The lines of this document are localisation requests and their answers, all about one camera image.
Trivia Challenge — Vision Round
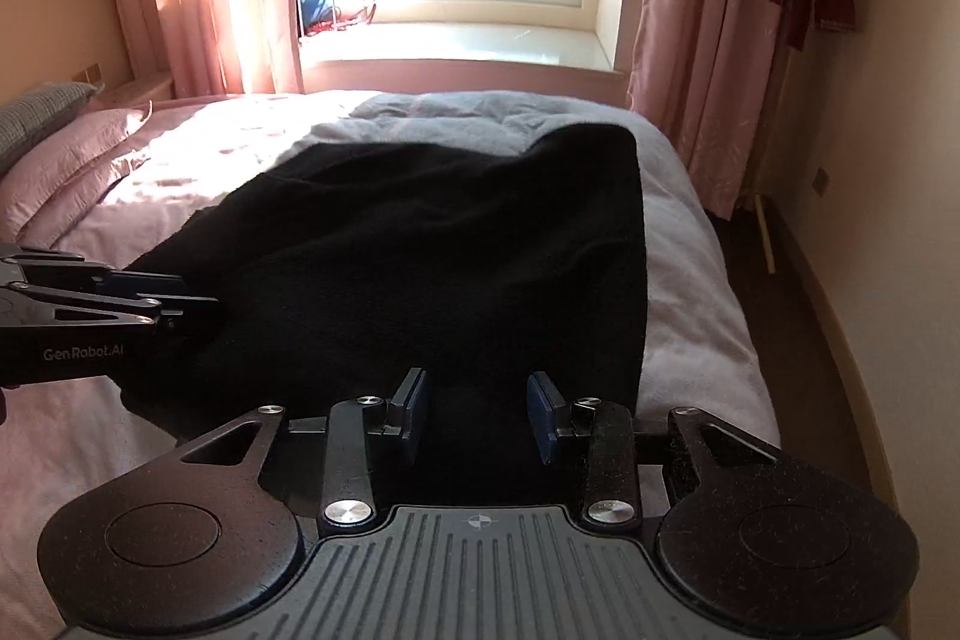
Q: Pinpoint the black sweater with white collar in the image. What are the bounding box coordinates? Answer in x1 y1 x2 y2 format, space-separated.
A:
117 124 647 481

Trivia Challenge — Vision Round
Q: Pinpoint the lower pink pillow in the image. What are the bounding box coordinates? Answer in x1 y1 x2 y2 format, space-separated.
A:
13 149 149 248

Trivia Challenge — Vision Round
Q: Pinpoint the pink pillow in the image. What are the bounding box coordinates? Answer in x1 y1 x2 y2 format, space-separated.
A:
2 104 153 242
13 149 149 248

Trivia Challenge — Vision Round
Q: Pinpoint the pink and blue duvet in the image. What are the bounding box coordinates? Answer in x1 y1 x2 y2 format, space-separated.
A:
2 91 779 638

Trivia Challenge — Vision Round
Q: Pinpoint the upper pink pillow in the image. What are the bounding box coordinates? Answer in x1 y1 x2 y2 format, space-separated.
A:
2 104 153 242

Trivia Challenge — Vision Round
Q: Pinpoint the grey checked cushion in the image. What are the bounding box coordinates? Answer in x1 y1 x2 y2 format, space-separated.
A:
0 81 99 175

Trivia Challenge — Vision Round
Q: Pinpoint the wooden coat stand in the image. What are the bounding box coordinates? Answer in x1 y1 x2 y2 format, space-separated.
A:
742 0 814 275

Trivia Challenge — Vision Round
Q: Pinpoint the right pink curtain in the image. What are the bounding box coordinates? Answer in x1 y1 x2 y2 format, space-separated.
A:
628 0 781 218

